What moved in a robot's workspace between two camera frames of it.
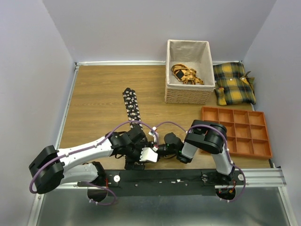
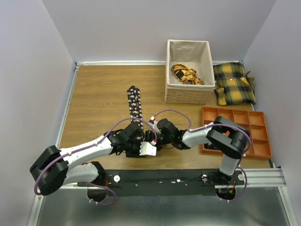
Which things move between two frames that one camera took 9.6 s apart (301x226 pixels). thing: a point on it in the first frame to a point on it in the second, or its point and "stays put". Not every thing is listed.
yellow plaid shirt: [233, 85] stays put
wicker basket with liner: [196, 55] stays put
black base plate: [170, 182] stays put
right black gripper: [158, 157] to [149, 135]
